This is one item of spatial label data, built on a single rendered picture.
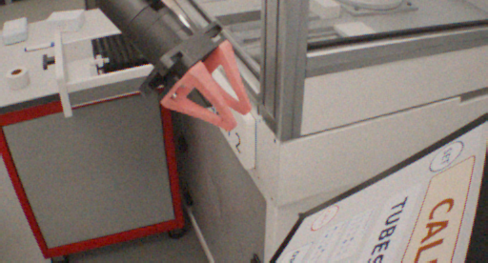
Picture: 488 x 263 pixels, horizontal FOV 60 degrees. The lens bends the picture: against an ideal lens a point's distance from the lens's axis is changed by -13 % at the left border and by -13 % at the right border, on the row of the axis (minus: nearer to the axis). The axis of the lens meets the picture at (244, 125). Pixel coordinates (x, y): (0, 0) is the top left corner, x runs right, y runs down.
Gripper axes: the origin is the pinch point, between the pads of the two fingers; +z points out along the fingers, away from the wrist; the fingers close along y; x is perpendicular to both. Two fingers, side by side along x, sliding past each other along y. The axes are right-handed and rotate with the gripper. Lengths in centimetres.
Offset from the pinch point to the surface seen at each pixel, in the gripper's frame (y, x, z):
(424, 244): -12.9, -17.0, 15.3
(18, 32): 51, 98, -72
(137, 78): 34, 47, -19
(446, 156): -1.0, -16.5, 15.6
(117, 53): 37, 51, -28
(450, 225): -11.9, -19.1, 15.3
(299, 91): 20.6, 7.1, 4.9
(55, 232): 22, 125, -11
